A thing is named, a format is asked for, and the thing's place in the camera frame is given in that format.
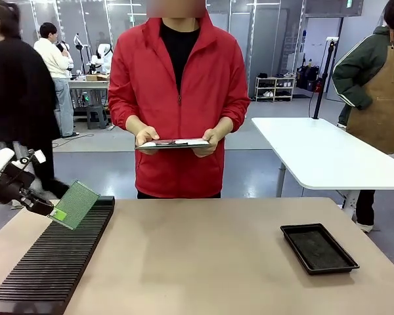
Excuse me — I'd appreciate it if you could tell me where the person in red jacket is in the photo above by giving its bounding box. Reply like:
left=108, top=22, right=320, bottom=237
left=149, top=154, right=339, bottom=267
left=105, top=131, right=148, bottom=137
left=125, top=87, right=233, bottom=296
left=107, top=0, right=252, bottom=200

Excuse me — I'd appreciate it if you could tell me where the person in white sweater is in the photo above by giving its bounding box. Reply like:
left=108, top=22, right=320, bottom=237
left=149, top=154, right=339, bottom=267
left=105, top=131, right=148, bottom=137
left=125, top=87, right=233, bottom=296
left=33, top=22, right=81, bottom=138

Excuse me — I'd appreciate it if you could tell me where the green perforated PCB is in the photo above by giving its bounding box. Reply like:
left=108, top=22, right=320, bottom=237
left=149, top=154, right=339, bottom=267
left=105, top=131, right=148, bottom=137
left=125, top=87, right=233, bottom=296
left=51, top=179, right=101, bottom=231

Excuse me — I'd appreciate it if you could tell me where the person's right hand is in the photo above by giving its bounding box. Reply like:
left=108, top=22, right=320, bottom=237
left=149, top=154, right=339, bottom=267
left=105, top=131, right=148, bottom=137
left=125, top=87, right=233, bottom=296
left=128, top=126, right=161, bottom=147

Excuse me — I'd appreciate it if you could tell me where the black bags pile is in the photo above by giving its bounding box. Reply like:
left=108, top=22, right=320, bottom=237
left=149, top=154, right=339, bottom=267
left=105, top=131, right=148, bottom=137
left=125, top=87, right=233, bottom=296
left=296, top=64, right=323, bottom=93

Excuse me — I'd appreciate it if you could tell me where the grey background workbench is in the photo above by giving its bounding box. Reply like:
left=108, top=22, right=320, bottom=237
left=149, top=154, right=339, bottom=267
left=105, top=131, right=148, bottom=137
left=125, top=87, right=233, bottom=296
left=68, top=77, right=111, bottom=116

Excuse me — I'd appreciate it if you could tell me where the person's left hand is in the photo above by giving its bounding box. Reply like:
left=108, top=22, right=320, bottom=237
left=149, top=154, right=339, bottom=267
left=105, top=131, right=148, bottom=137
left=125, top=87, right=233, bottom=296
left=192, top=127, right=225, bottom=159

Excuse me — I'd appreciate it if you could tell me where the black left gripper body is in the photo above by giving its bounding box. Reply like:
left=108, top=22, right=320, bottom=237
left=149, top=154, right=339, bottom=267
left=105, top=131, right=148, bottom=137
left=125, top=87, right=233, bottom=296
left=0, top=177, right=37, bottom=207

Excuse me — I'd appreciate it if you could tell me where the white shoe rack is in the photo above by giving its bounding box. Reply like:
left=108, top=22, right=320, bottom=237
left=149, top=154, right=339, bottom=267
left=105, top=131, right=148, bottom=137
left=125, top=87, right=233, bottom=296
left=255, top=75, right=297, bottom=103

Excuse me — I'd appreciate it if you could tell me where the dark clipboard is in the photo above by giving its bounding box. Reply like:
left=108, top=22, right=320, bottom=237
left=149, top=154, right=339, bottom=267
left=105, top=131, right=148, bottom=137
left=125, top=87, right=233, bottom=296
left=134, top=137, right=213, bottom=152

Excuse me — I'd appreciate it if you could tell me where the black plastic tray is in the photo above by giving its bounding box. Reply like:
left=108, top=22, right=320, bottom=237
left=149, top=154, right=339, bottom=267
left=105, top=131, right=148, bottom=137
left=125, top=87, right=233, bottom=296
left=280, top=222, right=361, bottom=276

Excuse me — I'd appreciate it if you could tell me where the black pole stand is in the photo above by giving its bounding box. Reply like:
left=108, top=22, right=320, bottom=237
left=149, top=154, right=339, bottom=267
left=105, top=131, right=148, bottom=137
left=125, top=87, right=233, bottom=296
left=311, top=36, right=339, bottom=120

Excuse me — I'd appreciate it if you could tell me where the black slotted PCB rack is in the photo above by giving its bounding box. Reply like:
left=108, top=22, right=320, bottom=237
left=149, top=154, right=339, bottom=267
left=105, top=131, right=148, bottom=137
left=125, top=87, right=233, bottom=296
left=0, top=196, right=116, bottom=315

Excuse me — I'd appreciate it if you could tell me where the black floor cable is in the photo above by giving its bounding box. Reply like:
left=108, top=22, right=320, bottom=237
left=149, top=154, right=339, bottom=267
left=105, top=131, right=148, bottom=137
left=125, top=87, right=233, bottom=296
left=51, top=132, right=95, bottom=149

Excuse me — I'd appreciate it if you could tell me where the white side table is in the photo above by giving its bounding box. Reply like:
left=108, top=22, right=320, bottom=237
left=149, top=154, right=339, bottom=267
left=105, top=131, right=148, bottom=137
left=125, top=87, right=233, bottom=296
left=251, top=117, right=394, bottom=211

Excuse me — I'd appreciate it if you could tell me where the grey plastic stool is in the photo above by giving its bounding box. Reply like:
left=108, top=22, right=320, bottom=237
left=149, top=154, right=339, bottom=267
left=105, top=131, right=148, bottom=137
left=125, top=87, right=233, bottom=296
left=85, top=104, right=109, bottom=130

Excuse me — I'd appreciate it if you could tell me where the person in black coat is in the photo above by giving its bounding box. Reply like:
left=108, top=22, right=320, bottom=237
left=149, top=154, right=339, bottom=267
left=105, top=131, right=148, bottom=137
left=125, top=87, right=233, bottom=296
left=0, top=0, right=70, bottom=206

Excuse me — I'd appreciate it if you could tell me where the person's right forearm red sleeve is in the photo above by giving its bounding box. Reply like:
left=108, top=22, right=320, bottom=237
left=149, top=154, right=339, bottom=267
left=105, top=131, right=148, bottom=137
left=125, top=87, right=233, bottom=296
left=108, top=94, right=144, bottom=134

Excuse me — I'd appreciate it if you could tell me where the dark wall screen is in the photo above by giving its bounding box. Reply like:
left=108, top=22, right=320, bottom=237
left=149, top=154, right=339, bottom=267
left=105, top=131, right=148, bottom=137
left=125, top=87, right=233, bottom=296
left=304, top=0, right=364, bottom=17

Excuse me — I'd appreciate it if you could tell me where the person's left forearm red sleeve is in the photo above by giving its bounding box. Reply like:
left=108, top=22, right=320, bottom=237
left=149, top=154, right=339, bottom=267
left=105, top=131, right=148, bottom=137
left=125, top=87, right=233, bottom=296
left=218, top=96, right=252, bottom=134

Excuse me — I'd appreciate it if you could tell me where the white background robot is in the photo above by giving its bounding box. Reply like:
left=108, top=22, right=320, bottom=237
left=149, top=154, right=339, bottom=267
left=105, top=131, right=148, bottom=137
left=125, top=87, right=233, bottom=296
left=89, top=42, right=114, bottom=75

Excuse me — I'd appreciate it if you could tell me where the person in brown apron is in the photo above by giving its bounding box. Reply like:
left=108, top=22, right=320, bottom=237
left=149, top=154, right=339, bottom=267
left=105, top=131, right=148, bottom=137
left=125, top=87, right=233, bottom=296
left=332, top=0, right=394, bottom=234

